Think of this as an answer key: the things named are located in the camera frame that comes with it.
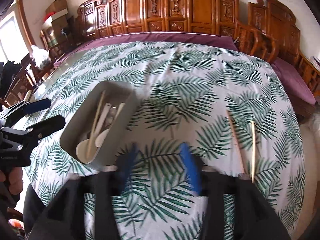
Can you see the palm leaf print tablecloth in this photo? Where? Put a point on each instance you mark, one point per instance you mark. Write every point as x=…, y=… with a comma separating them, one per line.
x=186, y=90

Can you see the wooden chair at left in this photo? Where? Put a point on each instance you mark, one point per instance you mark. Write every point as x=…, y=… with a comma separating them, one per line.
x=28, y=78

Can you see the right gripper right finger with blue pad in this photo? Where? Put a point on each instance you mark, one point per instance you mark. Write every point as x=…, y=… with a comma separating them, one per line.
x=206, y=184

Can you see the metal spoon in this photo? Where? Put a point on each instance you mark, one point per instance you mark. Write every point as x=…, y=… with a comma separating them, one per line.
x=110, y=117

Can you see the black bag on chair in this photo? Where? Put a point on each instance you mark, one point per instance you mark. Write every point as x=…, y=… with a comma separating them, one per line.
x=8, y=73

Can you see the white plastic fork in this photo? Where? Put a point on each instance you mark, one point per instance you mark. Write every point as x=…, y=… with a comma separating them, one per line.
x=101, y=137

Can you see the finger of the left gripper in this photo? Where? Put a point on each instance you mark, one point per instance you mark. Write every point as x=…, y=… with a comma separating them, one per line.
x=36, y=106
x=46, y=127

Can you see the grey rectangular utensil tray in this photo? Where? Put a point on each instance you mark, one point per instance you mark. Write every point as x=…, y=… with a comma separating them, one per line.
x=79, y=127

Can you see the light wooden chopstick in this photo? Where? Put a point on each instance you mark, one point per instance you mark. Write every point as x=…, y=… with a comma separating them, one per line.
x=89, y=145
x=253, y=151

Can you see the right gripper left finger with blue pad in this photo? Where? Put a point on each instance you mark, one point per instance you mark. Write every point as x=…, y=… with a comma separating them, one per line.
x=108, y=184

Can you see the person's left hand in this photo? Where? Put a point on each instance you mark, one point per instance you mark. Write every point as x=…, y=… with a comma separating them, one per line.
x=15, y=178

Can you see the stacked cardboard boxes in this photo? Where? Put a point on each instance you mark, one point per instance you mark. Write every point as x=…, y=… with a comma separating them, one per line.
x=55, y=27

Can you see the purple armchair cushion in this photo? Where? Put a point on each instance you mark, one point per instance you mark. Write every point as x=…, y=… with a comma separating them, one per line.
x=292, y=81

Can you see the carved wooden armchair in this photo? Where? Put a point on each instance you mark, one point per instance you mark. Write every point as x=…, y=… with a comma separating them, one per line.
x=275, y=19

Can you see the dark brown chopstick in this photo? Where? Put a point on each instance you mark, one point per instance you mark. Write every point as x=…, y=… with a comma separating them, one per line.
x=241, y=159

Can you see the window with wooden frame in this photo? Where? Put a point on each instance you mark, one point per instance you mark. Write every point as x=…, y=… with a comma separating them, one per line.
x=16, y=37

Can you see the carved wooden long sofa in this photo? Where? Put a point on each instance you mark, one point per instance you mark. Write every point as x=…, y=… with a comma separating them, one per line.
x=101, y=18

